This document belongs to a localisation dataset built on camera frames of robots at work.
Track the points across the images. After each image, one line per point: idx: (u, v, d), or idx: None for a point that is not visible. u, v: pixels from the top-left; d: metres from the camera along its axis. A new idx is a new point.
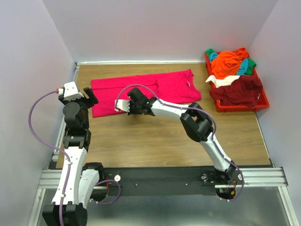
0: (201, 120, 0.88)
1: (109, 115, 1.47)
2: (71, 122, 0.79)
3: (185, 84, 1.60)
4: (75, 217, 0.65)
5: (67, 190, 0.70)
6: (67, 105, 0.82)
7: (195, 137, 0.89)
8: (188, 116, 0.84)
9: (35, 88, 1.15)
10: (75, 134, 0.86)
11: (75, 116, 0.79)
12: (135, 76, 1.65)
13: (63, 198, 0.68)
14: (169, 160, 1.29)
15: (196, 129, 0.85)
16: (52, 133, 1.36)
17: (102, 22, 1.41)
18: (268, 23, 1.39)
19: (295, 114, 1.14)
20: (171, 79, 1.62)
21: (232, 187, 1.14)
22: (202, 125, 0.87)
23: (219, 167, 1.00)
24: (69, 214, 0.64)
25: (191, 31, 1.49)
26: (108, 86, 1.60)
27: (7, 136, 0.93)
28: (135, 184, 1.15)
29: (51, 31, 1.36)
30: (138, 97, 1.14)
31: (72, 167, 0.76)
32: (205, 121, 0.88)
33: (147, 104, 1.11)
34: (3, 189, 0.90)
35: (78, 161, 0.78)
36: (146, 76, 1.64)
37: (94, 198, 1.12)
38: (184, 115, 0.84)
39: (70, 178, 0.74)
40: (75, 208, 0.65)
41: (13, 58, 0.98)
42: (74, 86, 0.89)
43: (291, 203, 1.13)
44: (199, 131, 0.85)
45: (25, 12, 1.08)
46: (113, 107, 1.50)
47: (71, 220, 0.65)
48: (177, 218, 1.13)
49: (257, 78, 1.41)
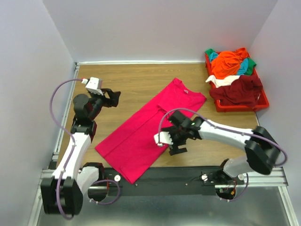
0: (270, 149, 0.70)
1: (123, 156, 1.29)
2: (79, 112, 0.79)
3: (184, 94, 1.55)
4: (71, 192, 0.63)
5: (68, 167, 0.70)
6: (78, 96, 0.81)
7: (261, 169, 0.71)
8: (256, 145, 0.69)
9: (35, 88, 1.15)
10: (83, 124, 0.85)
11: (83, 107, 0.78)
12: (132, 116, 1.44)
13: (63, 173, 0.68)
14: (169, 160, 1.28)
15: (265, 160, 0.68)
16: (53, 134, 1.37)
17: (101, 22, 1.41)
18: (268, 24, 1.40)
19: (295, 115, 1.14)
20: (168, 94, 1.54)
21: (232, 187, 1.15)
22: (272, 155, 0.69)
23: (227, 173, 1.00)
24: (66, 189, 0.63)
25: (191, 31, 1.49)
26: (116, 144, 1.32)
27: (7, 136, 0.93)
28: (135, 184, 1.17)
29: (51, 32, 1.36)
30: (180, 120, 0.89)
31: (75, 149, 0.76)
32: (276, 150, 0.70)
33: (192, 125, 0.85)
34: (3, 189, 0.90)
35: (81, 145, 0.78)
36: (145, 109, 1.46)
37: (94, 198, 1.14)
38: (249, 143, 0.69)
39: (71, 158, 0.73)
40: (72, 183, 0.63)
41: (13, 58, 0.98)
42: (96, 82, 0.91)
43: (291, 203, 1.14)
44: (268, 162, 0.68)
45: (25, 12, 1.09)
46: (125, 146, 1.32)
47: (67, 196, 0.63)
48: (177, 219, 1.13)
49: (257, 78, 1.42)
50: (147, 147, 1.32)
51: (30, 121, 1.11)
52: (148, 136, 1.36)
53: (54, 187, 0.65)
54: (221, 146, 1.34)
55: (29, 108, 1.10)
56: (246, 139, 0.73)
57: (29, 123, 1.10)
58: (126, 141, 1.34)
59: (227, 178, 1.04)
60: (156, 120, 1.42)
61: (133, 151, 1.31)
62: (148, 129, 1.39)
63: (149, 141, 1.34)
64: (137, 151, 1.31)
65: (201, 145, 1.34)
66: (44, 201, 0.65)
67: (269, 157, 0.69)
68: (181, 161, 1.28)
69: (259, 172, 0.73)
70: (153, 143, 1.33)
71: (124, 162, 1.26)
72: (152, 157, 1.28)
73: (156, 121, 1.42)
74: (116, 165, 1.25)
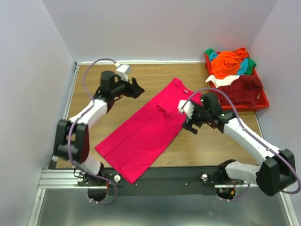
0: (284, 174, 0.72)
1: (124, 156, 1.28)
2: (103, 81, 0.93)
3: (184, 93, 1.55)
4: (80, 135, 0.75)
5: (83, 118, 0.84)
6: (105, 72, 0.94)
7: (265, 186, 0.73)
8: (274, 165, 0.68)
9: (35, 87, 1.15)
10: (103, 95, 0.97)
11: (109, 79, 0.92)
12: (132, 116, 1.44)
13: (79, 119, 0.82)
14: (169, 160, 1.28)
15: (274, 183, 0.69)
16: (52, 134, 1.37)
17: (101, 22, 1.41)
18: (268, 23, 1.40)
19: (295, 114, 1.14)
20: (168, 94, 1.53)
21: (232, 187, 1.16)
22: (282, 180, 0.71)
23: (227, 171, 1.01)
24: (77, 131, 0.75)
25: (191, 31, 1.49)
26: (116, 144, 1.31)
27: (7, 136, 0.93)
28: (135, 184, 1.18)
29: (51, 31, 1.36)
30: (212, 104, 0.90)
31: (92, 108, 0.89)
32: (288, 178, 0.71)
33: (221, 117, 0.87)
34: (3, 189, 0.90)
35: (99, 106, 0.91)
36: (145, 109, 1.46)
37: (94, 198, 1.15)
38: (272, 162, 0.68)
39: (89, 112, 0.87)
40: (84, 127, 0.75)
41: (13, 58, 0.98)
42: (125, 67, 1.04)
43: (291, 203, 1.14)
44: (277, 186, 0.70)
45: (25, 12, 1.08)
46: (126, 145, 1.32)
47: (78, 138, 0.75)
48: (177, 219, 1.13)
49: (257, 78, 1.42)
50: (147, 147, 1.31)
51: (30, 121, 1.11)
52: (148, 136, 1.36)
53: (67, 130, 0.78)
54: (221, 146, 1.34)
55: (29, 108, 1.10)
56: (268, 155, 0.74)
57: (29, 122, 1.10)
58: (126, 140, 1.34)
59: (225, 175, 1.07)
60: (156, 120, 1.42)
61: (133, 151, 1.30)
62: (148, 128, 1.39)
63: (148, 141, 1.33)
64: (137, 151, 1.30)
65: (201, 145, 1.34)
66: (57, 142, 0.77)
67: (281, 181, 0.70)
68: (181, 160, 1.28)
69: (260, 186, 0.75)
70: (153, 143, 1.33)
71: (124, 162, 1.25)
72: (153, 157, 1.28)
73: (156, 121, 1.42)
74: (116, 165, 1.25)
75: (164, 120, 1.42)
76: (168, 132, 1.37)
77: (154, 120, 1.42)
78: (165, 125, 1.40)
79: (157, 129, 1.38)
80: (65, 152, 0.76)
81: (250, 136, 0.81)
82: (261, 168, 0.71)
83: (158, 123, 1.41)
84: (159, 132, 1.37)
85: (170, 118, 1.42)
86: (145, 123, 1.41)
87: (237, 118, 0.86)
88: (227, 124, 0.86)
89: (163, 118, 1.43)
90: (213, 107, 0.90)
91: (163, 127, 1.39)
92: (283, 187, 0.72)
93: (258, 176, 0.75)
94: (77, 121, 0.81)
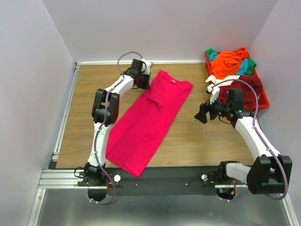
0: (276, 180, 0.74)
1: (122, 151, 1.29)
2: (136, 63, 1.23)
3: (171, 84, 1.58)
4: (114, 103, 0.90)
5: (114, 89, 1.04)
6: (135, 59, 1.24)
7: (252, 183, 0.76)
8: (268, 163, 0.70)
9: (35, 88, 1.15)
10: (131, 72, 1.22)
11: (140, 62, 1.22)
12: (126, 113, 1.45)
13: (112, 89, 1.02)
14: (169, 160, 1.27)
15: (262, 181, 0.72)
16: (52, 133, 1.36)
17: (101, 23, 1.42)
18: (268, 24, 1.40)
19: (294, 114, 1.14)
20: (155, 87, 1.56)
21: (232, 187, 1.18)
22: (271, 183, 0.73)
23: (227, 168, 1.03)
24: (112, 99, 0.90)
25: (191, 31, 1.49)
26: (115, 142, 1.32)
27: (7, 136, 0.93)
28: (135, 184, 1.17)
29: (51, 32, 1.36)
30: (235, 99, 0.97)
31: (121, 82, 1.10)
32: (277, 184, 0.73)
33: (238, 111, 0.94)
34: (3, 189, 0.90)
35: (127, 81, 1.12)
36: (138, 105, 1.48)
37: (94, 198, 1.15)
38: (266, 160, 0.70)
39: (119, 84, 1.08)
40: (117, 96, 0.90)
41: (12, 57, 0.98)
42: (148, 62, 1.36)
43: (291, 203, 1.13)
44: (263, 186, 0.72)
45: (25, 13, 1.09)
46: (123, 140, 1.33)
47: (112, 105, 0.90)
48: (177, 218, 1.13)
49: (257, 78, 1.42)
50: (146, 139, 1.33)
51: (31, 121, 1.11)
52: (145, 129, 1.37)
53: (104, 98, 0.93)
54: (221, 146, 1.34)
55: (29, 108, 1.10)
56: (265, 154, 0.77)
57: (29, 122, 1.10)
58: (123, 135, 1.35)
59: (223, 173, 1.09)
60: (149, 113, 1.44)
61: (132, 145, 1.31)
62: (143, 122, 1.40)
63: (146, 133, 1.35)
64: (137, 145, 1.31)
65: (201, 145, 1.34)
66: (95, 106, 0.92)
67: (269, 184, 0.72)
68: (181, 160, 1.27)
69: (249, 182, 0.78)
70: (150, 134, 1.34)
71: (126, 157, 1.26)
72: (153, 149, 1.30)
73: (149, 114, 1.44)
74: (118, 162, 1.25)
75: (157, 112, 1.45)
76: (164, 122, 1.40)
77: (147, 113, 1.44)
78: (159, 116, 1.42)
79: (152, 121, 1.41)
80: (100, 115, 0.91)
81: (256, 134, 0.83)
82: (255, 163, 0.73)
83: (152, 115, 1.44)
84: (155, 123, 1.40)
85: (162, 109, 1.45)
86: (138, 116, 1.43)
87: (252, 118, 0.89)
88: (240, 119, 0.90)
89: (156, 110, 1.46)
90: (234, 101, 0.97)
91: (157, 118, 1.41)
92: (270, 191, 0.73)
93: (250, 173, 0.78)
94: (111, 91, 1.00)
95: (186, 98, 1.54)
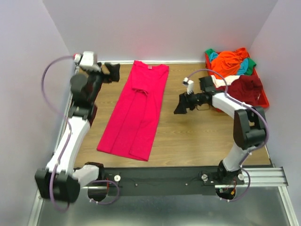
0: (257, 129, 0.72)
1: (123, 141, 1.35)
2: (76, 94, 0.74)
3: (149, 71, 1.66)
4: (65, 187, 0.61)
5: (62, 159, 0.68)
6: (75, 76, 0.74)
7: (239, 140, 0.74)
8: (243, 112, 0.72)
9: (35, 88, 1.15)
10: (81, 107, 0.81)
11: (81, 89, 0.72)
12: (116, 108, 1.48)
13: (58, 165, 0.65)
14: (169, 160, 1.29)
15: (245, 131, 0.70)
16: (52, 133, 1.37)
17: (101, 23, 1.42)
18: (268, 24, 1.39)
19: (294, 115, 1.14)
20: (135, 76, 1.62)
21: (232, 188, 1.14)
22: (254, 132, 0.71)
23: (225, 163, 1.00)
24: (59, 184, 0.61)
25: (191, 31, 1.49)
26: (115, 136, 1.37)
27: (7, 136, 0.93)
28: (135, 184, 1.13)
29: (51, 32, 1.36)
30: (207, 84, 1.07)
31: (71, 138, 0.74)
32: (261, 131, 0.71)
33: (211, 92, 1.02)
34: (3, 189, 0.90)
35: (79, 133, 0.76)
36: (123, 99, 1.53)
37: (94, 198, 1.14)
38: (243, 111, 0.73)
39: (68, 146, 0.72)
40: (66, 178, 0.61)
41: (11, 57, 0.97)
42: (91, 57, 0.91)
43: (291, 203, 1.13)
44: (247, 137, 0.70)
45: (25, 13, 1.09)
46: (121, 132, 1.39)
47: (63, 189, 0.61)
48: (177, 218, 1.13)
49: (257, 78, 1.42)
50: (143, 125, 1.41)
51: (30, 120, 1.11)
52: (138, 117, 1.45)
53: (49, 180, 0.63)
54: (221, 146, 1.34)
55: (29, 108, 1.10)
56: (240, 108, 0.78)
57: (29, 122, 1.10)
58: (122, 127, 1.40)
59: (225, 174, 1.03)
60: (138, 101, 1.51)
61: (132, 133, 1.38)
62: (135, 111, 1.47)
63: (142, 119, 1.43)
64: (136, 133, 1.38)
65: (201, 145, 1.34)
66: (41, 193, 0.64)
67: (252, 133, 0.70)
68: (181, 160, 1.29)
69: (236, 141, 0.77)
70: (146, 120, 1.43)
71: (128, 148, 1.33)
72: (151, 132, 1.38)
73: (138, 101, 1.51)
74: (123, 153, 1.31)
75: (145, 98, 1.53)
76: (153, 105, 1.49)
77: (135, 101, 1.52)
78: (148, 101, 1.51)
79: (144, 107, 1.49)
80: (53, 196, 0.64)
81: (230, 100, 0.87)
82: (235, 118, 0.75)
83: (141, 101, 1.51)
84: (146, 108, 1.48)
85: (149, 94, 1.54)
86: (130, 106, 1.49)
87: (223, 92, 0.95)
88: (215, 96, 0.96)
89: (143, 97, 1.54)
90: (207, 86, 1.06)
91: (147, 103, 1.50)
92: (257, 141, 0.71)
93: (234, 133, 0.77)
94: (56, 170, 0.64)
95: (167, 78, 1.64)
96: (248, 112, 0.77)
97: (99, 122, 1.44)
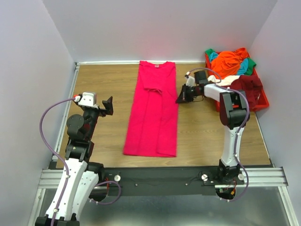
0: (240, 109, 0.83)
1: (149, 142, 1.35)
2: (74, 135, 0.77)
3: (157, 69, 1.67)
4: None
5: (61, 205, 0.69)
6: (72, 117, 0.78)
7: (224, 119, 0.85)
8: (227, 94, 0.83)
9: (35, 88, 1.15)
10: (78, 145, 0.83)
11: (77, 131, 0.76)
12: (132, 109, 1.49)
13: (56, 212, 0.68)
14: (169, 160, 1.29)
15: (229, 110, 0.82)
16: (52, 134, 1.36)
17: (101, 23, 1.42)
18: (268, 24, 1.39)
19: (295, 115, 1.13)
20: (145, 76, 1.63)
21: (232, 187, 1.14)
22: (237, 112, 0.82)
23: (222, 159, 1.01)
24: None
25: (191, 31, 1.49)
26: (139, 138, 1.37)
27: (7, 136, 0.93)
28: (135, 184, 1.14)
29: (51, 32, 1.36)
30: (201, 77, 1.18)
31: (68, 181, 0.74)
32: (243, 111, 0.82)
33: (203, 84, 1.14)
34: (3, 189, 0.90)
35: (76, 174, 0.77)
36: (138, 99, 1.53)
37: (94, 198, 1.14)
38: (227, 93, 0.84)
39: (67, 189, 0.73)
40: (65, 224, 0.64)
41: (11, 57, 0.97)
42: (90, 98, 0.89)
43: (291, 203, 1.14)
44: (231, 116, 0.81)
45: (25, 14, 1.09)
46: (144, 132, 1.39)
47: None
48: (177, 219, 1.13)
49: (257, 78, 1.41)
50: (163, 122, 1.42)
51: (31, 120, 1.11)
52: (157, 116, 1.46)
53: None
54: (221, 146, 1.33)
55: (29, 108, 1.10)
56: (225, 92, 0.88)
57: (29, 123, 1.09)
58: (144, 127, 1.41)
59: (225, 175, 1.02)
60: (153, 100, 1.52)
61: (156, 132, 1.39)
62: (153, 110, 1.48)
63: (162, 117, 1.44)
64: (159, 131, 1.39)
65: (201, 145, 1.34)
66: None
67: (234, 112, 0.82)
68: (181, 160, 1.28)
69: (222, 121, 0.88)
70: (165, 117, 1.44)
71: (154, 147, 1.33)
72: (173, 128, 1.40)
73: (154, 101, 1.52)
74: (151, 153, 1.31)
75: (159, 96, 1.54)
76: (168, 102, 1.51)
77: (151, 100, 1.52)
78: (163, 99, 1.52)
79: (160, 105, 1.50)
80: None
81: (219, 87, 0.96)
82: (220, 100, 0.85)
83: (156, 100, 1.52)
84: (163, 106, 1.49)
85: (163, 92, 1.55)
86: (147, 106, 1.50)
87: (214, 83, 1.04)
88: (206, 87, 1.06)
89: (157, 96, 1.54)
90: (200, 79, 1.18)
91: (163, 101, 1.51)
92: (239, 120, 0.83)
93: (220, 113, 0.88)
94: (55, 217, 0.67)
95: (175, 75, 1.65)
96: (232, 95, 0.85)
97: (99, 122, 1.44)
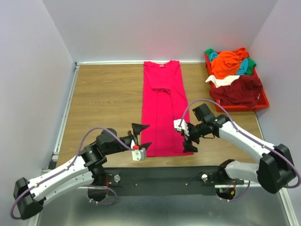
0: (283, 170, 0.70)
1: (165, 142, 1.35)
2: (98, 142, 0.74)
3: (162, 69, 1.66)
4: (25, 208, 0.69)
5: (42, 185, 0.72)
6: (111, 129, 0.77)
7: (266, 183, 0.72)
8: (271, 160, 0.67)
9: (34, 88, 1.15)
10: (95, 153, 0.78)
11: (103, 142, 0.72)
12: (143, 110, 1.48)
13: (34, 188, 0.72)
14: (169, 160, 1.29)
15: (275, 179, 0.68)
16: (52, 134, 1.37)
17: (101, 22, 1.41)
18: (268, 23, 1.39)
19: (294, 115, 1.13)
20: (151, 76, 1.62)
21: (232, 187, 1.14)
22: (283, 175, 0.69)
23: (227, 172, 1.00)
24: (24, 202, 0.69)
25: (191, 31, 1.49)
26: (154, 138, 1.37)
27: (7, 136, 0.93)
28: (135, 184, 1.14)
29: (51, 31, 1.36)
30: (204, 113, 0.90)
31: (63, 172, 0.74)
32: (289, 172, 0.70)
33: (214, 121, 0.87)
34: (4, 188, 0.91)
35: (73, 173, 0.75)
36: (147, 100, 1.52)
37: (94, 198, 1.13)
38: (269, 158, 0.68)
39: (56, 177, 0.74)
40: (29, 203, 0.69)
41: (11, 56, 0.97)
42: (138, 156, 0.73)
43: (291, 203, 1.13)
44: (278, 182, 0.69)
45: (24, 12, 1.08)
46: (157, 133, 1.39)
47: (23, 207, 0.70)
48: (177, 218, 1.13)
49: (257, 78, 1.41)
50: None
51: (30, 120, 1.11)
52: (169, 115, 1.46)
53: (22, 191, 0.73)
54: (221, 146, 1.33)
55: (28, 108, 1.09)
56: (264, 152, 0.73)
57: (28, 123, 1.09)
58: (157, 127, 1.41)
59: (225, 175, 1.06)
60: (163, 100, 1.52)
61: (170, 132, 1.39)
62: (163, 109, 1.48)
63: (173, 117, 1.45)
64: (173, 131, 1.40)
65: (201, 145, 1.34)
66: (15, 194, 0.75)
67: (281, 177, 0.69)
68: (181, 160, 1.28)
69: (262, 182, 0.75)
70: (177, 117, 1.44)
71: (171, 147, 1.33)
72: None
73: (163, 101, 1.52)
74: (169, 153, 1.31)
75: (168, 96, 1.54)
76: (178, 102, 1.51)
77: (161, 100, 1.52)
78: (173, 98, 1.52)
79: (170, 104, 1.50)
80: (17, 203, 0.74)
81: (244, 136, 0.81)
82: (260, 166, 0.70)
83: (166, 100, 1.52)
84: (173, 104, 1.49)
85: (171, 91, 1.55)
86: (158, 106, 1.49)
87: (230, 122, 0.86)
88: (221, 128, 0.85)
89: (166, 95, 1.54)
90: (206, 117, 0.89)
91: (173, 100, 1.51)
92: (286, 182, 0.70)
93: (259, 175, 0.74)
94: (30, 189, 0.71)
95: (180, 73, 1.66)
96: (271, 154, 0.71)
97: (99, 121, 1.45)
